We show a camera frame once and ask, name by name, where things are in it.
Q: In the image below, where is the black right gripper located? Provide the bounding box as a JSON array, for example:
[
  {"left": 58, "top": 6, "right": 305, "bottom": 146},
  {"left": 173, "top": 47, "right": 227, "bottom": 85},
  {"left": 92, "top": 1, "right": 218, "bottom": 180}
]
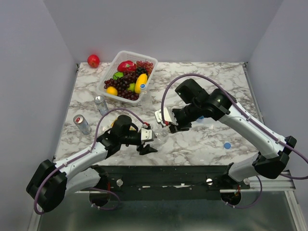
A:
[{"left": 168, "top": 102, "right": 202, "bottom": 133}]

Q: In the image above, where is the tall clear plastic bottle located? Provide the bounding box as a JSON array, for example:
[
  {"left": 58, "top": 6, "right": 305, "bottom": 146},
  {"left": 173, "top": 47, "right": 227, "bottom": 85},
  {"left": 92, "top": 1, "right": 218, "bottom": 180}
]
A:
[{"left": 153, "top": 128, "right": 169, "bottom": 148}]

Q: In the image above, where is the small clear plastic bottle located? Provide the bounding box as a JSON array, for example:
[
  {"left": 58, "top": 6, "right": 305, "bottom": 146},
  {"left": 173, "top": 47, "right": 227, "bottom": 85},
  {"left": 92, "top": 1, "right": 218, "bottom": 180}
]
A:
[{"left": 141, "top": 89, "right": 153, "bottom": 111}]

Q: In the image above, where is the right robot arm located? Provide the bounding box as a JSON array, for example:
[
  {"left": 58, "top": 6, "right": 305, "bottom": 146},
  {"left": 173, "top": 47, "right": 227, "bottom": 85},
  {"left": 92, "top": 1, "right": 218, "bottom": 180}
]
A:
[{"left": 170, "top": 78, "right": 297, "bottom": 189}]

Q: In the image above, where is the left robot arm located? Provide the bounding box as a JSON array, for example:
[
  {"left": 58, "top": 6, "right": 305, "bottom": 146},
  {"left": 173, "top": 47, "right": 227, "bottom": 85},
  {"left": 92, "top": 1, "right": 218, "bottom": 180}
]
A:
[{"left": 26, "top": 115, "right": 157, "bottom": 215}]

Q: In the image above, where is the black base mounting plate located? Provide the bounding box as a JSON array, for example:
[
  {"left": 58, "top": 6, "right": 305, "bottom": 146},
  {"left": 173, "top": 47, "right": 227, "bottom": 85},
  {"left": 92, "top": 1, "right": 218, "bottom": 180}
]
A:
[{"left": 91, "top": 165, "right": 250, "bottom": 201}]

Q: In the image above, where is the green lime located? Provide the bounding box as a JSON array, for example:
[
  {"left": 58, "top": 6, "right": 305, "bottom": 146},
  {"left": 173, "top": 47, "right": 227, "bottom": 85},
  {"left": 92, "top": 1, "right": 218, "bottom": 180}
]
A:
[{"left": 127, "top": 83, "right": 135, "bottom": 93}]

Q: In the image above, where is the yellow mango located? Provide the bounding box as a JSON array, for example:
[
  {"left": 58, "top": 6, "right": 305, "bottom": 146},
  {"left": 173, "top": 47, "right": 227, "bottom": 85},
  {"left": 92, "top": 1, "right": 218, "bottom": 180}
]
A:
[{"left": 134, "top": 73, "right": 148, "bottom": 94}]

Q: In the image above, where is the silver blue drink can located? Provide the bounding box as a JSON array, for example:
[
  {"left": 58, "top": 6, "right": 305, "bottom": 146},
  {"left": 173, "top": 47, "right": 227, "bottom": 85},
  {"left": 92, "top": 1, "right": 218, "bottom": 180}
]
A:
[{"left": 94, "top": 95, "right": 109, "bottom": 115}]

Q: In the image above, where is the black grape bunch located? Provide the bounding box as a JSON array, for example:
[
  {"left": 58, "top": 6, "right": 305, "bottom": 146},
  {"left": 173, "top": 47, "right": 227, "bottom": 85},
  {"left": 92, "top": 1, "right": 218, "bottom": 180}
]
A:
[{"left": 135, "top": 67, "right": 148, "bottom": 76}]

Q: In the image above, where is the light red grape bunch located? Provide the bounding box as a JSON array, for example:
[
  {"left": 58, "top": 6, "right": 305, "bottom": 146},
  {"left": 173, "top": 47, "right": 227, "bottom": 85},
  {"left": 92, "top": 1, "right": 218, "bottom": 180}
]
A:
[{"left": 136, "top": 61, "right": 154, "bottom": 74}]

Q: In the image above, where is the dark red grape bunch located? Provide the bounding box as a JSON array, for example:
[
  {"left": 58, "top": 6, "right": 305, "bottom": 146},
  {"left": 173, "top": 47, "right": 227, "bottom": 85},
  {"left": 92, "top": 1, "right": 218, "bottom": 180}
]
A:
[{"left": 103, "top": 73, "right": 139, "bottom": 101}]

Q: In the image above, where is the yellow lemon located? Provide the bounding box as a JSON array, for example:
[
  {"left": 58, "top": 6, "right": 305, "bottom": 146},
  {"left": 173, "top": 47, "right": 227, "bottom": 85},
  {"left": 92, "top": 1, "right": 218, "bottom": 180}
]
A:
[{"left": 106, "top": 86, "right": 118, "bottom": 96}]

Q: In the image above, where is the red top drink can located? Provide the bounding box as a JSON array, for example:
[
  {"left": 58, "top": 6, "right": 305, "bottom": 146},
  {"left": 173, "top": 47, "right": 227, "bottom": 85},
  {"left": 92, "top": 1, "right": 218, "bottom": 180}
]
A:
[{"left": 73, "top": 115, "right": 91, "bottom": 135}]

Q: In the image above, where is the green striped fruit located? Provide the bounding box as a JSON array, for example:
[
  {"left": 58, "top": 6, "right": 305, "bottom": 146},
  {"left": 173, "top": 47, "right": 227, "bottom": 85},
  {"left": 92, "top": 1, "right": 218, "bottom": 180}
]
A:
[{"left": 113, "top": 72, "right": 124, "bottom": 80}]

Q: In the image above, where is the red dragon fruit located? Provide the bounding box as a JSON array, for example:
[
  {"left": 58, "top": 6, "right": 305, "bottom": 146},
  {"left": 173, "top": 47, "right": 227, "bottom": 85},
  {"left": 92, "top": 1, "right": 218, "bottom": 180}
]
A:
[{"left": 117, "top": 60, "right": 137, "bottom": 73}]

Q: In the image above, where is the white plastic fruit basket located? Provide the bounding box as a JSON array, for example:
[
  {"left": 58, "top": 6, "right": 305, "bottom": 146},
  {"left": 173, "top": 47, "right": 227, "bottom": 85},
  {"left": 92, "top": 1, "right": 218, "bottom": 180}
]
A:
[{"left": 97, "top": 51, "right": 158, "bottom": 105}]

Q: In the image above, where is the red apple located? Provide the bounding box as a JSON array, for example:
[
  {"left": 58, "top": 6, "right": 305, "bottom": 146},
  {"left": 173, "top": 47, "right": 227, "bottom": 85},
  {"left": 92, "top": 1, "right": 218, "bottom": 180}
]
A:
[{"left": 87, "top": 54, "right": 100, "bottom": 68}]

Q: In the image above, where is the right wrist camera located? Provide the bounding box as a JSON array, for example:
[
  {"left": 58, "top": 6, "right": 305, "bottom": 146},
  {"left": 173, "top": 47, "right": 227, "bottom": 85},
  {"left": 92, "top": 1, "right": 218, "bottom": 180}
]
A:
[{"left": 154, "top": 107, "right": 178, "bottom": 127}]

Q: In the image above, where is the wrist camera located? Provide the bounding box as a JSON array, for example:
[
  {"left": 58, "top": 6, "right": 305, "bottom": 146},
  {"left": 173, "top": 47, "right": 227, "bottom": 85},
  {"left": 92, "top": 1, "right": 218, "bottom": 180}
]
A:
[
  {"left": 140, "top": 128, "right": 154, "bottom": 142},
  {"left": 154, "top": 107, "right": 178, "bottom": 127}
]

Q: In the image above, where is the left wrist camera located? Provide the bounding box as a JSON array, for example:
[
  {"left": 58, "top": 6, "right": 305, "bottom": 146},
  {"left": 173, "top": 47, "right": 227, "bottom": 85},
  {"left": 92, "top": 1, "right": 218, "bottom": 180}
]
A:
[{"left": 140, "top": 128, "right": 154, "bottom": 142}]

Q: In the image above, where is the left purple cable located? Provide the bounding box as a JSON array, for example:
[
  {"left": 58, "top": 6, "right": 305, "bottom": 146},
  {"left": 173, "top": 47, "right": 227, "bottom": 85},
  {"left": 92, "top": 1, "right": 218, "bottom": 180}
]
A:
[{"left": 33, "top": 108, "right": 150, "bottom": 215}]

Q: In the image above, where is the purple cable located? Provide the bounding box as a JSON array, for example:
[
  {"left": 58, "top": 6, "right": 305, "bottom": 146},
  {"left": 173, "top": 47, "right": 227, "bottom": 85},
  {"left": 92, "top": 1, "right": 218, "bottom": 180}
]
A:
[
  {"left": 160, "top": 73, "right": 308, "bottom": 180},
  {"left": 33, "top": 108, "right": 150, "bottom": 215}
]

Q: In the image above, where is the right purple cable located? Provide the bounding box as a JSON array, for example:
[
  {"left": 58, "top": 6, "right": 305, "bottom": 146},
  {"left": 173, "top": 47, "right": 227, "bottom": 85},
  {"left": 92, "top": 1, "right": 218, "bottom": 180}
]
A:
[{"left": 160, "top": 73, "right": 308, "bottom": 180}]

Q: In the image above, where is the aluminium rail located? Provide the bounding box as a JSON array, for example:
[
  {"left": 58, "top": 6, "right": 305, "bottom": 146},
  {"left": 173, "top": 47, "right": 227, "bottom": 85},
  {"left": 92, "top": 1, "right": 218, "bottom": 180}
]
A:
[{"left": 220, "top": 171, "right": 295, "bottom": 193}]

